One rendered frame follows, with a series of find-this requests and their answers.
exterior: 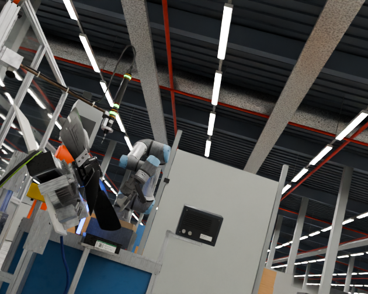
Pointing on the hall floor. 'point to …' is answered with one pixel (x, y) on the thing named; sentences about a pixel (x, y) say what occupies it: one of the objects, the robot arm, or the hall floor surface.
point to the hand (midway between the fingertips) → (121, 210)
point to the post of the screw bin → (79, 270)
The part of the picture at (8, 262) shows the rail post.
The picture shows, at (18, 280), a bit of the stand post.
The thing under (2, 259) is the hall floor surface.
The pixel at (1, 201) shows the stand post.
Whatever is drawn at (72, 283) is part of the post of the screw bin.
